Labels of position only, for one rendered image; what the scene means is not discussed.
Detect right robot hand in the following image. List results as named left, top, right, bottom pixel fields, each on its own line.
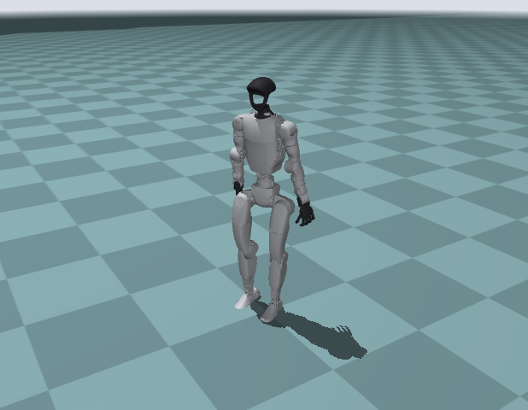
left=233, top=181, right=243, bottom=195

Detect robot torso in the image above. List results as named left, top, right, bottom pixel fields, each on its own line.
left=242, top=109, right=285, bottom=208

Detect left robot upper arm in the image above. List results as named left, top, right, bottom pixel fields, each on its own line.
left=276, top=120, right=301, bottom=173

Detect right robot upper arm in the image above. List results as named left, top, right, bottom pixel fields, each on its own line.
left=230, top=114, right=246, bottom=162

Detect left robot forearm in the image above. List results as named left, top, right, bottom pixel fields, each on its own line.
left=290, top=161, right=309, bottom=205

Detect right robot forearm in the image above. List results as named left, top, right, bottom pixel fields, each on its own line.
left=230, top=151, right=244, bottom=186

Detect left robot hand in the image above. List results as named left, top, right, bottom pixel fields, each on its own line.
left=296, top=197, right=314, bottom=226

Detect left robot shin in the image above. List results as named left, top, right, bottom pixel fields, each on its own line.
left=269, top=252, right=288, bottom=306

